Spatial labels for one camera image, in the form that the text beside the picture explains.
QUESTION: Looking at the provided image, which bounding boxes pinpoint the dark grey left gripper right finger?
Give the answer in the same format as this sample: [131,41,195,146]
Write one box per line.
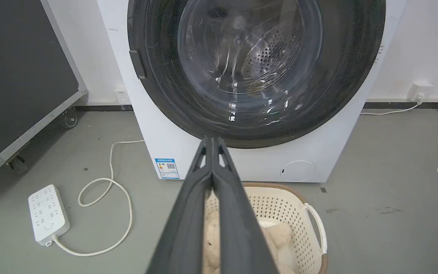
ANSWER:
[212,137,279,274]

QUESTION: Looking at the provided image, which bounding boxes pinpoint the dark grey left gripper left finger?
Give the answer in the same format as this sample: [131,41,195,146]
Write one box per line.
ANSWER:
[146,137,214,274]

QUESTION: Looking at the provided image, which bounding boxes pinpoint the white front-load washing machine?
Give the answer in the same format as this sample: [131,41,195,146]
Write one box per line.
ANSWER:
[97,0,408,183]

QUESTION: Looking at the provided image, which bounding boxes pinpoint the round black washing machine door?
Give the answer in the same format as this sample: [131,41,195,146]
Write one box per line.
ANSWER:
[127,0,387,149]

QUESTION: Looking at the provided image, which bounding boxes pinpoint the cream plush toy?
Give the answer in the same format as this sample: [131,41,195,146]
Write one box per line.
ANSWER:
[203,210,298,274]

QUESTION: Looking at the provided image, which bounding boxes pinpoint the cream perforated laundry basket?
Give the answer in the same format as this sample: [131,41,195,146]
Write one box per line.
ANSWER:
[203,182,329,274]

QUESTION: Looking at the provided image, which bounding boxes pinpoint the white power strip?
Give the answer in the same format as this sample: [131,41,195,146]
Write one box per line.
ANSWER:
[28,185,71,247]

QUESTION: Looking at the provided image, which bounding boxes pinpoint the black flight case on wheels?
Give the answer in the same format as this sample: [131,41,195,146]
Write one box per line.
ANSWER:
[0,0,88,208]

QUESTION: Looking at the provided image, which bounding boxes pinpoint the white power strip cable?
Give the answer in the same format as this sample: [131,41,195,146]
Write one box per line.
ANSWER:
[53,140,145,257]

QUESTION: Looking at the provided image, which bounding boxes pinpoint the white cable at wall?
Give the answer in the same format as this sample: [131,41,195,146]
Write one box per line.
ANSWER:
[360,100,423,116]

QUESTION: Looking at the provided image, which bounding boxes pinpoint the white wall socket with plug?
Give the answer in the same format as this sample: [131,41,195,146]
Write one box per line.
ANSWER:
[408,82,435,102]

